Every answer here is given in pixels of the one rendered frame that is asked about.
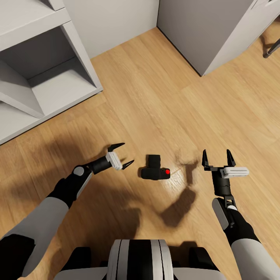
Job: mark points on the bookcase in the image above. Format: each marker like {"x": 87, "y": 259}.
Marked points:
{"x": 27, "y": 103}

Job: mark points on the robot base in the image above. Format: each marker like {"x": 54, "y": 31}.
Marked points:
{"x": 201, "y": 267}

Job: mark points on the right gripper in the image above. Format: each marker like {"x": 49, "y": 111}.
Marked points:
{"x": 216, "y": 174}

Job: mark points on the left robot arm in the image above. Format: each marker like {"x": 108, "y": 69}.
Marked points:
{"x": 23, "y": 247}

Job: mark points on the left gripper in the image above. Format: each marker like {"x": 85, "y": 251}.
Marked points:
{"x": 105, "y": 164}

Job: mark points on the digital camera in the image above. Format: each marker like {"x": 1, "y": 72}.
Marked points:
{"x": 154, "y": 171}

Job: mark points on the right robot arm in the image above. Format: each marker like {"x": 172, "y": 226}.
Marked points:
{"x": 253, "y": 260}

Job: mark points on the desk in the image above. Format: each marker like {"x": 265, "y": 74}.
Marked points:
{"x": 210, "y": 33}

